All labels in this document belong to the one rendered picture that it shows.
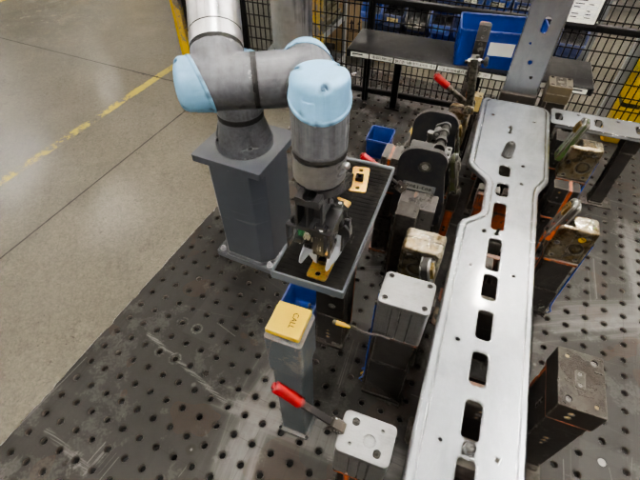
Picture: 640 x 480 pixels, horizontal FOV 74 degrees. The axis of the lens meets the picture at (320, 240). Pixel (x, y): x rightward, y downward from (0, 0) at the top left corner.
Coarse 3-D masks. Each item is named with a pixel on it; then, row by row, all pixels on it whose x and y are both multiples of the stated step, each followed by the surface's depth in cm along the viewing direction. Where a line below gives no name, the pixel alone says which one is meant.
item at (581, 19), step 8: (576, 0) 149; (584, 0) 148; (592, 0) 147; (600, 0) 147; (608, 0) 146; (576, 8) 150; (584, 8) 150; (592, 8) 149; (600, 8) 148; (576, 16) 152; (584, 16) 151; (592, 16) 150; (600, 16) 150; (568, 24) 155; (576, 24) 154; (584, 24) 153; (592, 24) 152
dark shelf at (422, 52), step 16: (368, 32) 178; (384, 32) 178; (352, 48) 168; (368, 48) 168; (384, 48) 168; (400, 48) 168; (416, 48) 168; (432, 48) 168; (448, 48) 168; (400, 64) 164; (416, 64) 162; (432, 64) 160; (448, 64) 159; (560, 64) 159; (576, 64) 159; (496, 80) 156; (544, 80) 150; (576, 80) 150; (592, 80) 151
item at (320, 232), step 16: (304, 192) 59; (320, 192) 58; (336, 192) 59; (304, 208) 62; (320, 208) 60; (336, 208) 65; (288, 224) 63; (304, 224) 62; (320, 224) 62; (336, 224) 63; (288, 240) 65; (304, 240) 67; (320, 240) 63; (336, 240) 67
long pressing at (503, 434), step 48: (480, 144) 130; (528, 144) 130; (528, 192) 115; (480, 240) 103; (528, 240) 103; (480, 288) 94; (528, 288) 94; (432, 336) 87; (528, 336) 86; (432, 384) 79; (528, 384) 79; (432, 432) 73; (480, 432) 73
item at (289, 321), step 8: (280, 304) 72; (288, 304) 72; (280, 312) 71; (288, 312) 71; (296, 312) 71; (304, 312) 71; (272, 320) 70; (280, 320) 70; (288, 320) 70; (296, 320) 70; (304, 320) 70; (272, 328) 69; (280, 328) 69; (288, 328) 69; (296, 328) 69; (304, 328) 69; (280, 336) 69; (288, 336) 68; (296, 336) 68
